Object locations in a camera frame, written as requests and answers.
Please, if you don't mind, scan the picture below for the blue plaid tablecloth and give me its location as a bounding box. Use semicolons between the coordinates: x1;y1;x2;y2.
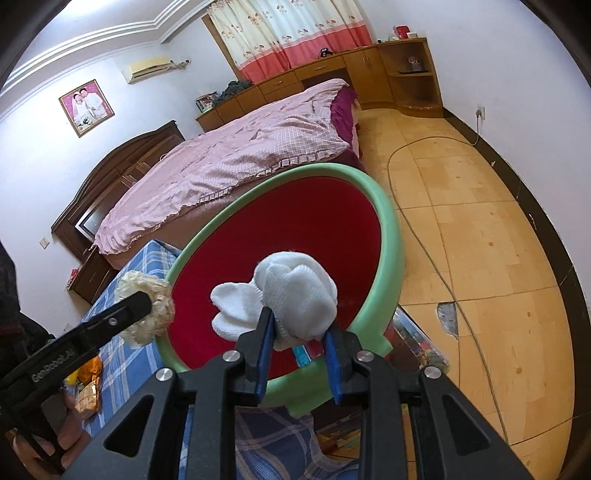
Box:
60;239;361;480

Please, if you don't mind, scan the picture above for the cream paper ball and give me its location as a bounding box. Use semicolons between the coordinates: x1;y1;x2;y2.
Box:
114;271;176;346

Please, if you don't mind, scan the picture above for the cream and red curtain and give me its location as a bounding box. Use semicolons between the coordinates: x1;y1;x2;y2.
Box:
206;0;372;84

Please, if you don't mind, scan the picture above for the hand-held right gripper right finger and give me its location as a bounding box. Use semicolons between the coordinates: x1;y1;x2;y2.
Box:
323;323;532;480

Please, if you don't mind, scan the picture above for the green and red basin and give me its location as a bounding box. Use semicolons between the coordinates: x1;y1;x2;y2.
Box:
154;162;407;418

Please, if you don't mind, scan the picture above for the colourful printed box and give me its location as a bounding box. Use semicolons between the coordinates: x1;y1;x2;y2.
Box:
388;307;451;376

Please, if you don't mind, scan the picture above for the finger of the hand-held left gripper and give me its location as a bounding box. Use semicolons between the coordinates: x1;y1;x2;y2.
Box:
46;292;153;358

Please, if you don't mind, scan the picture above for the white sock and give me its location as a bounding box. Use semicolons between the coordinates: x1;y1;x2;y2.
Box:
211;250;339;350

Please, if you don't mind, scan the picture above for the maroon bed sheet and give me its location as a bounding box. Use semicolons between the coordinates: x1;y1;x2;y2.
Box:
330;88;366;174

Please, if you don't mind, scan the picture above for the person's left hand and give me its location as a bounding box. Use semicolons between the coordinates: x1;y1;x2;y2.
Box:
44;390;86;467

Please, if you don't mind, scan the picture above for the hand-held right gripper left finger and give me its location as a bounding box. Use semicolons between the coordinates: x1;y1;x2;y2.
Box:
60;307;274;480

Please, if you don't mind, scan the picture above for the long wooden cabinet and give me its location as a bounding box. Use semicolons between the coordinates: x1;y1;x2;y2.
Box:
196;37;444;132

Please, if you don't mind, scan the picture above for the orange snack wrapper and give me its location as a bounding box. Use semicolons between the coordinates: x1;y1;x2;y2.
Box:
65;355;103;418

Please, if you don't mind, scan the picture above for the dark wooden headboard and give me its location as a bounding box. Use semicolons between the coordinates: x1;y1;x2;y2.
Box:
51;121;185;264

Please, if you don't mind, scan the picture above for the pink bedspread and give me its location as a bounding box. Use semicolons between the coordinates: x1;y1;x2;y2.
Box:
93;78;358;256

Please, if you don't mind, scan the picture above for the dark clothing pile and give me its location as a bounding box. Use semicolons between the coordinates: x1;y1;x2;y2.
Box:
217;79;252;100

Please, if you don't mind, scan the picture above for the dark wooden nightstand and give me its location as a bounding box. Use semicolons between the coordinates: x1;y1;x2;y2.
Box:
69;249;118;305

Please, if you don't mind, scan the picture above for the wall air conditioner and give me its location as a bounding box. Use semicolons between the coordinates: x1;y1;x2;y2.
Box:
121;56;178;85

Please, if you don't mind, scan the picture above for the framed wall photo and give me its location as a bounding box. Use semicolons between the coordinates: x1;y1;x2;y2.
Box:
58;79;115;138

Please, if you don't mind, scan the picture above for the black jacket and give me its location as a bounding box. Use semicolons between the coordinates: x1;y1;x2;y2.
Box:
0;240;56;356

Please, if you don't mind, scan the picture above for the floor power cable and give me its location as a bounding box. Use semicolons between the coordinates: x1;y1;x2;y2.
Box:
388;134;513;444

